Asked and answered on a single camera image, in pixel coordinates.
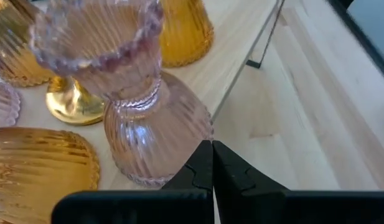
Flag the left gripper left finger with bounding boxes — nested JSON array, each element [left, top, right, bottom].
[[162, 139, 214, 191]]

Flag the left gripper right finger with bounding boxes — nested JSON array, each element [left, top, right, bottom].
[[212, 140, 288, 192]]

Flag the pink ribbed glass candle holder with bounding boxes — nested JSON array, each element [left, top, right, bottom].
[[0, 80, 22, 128], [28, 0, 215, 189]]

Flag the amber ribbed glass candle holder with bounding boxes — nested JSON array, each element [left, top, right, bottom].
[[159, 0, 215, 68], [0, 126, 101, 224], [0, 0, 57, 88]]

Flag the tall brass candlestick holder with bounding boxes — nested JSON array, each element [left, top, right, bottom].
[[44, 74, 106, 127]]

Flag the black aluminium table frame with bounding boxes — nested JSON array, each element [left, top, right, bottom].
[[327, 0, 384, 82]]

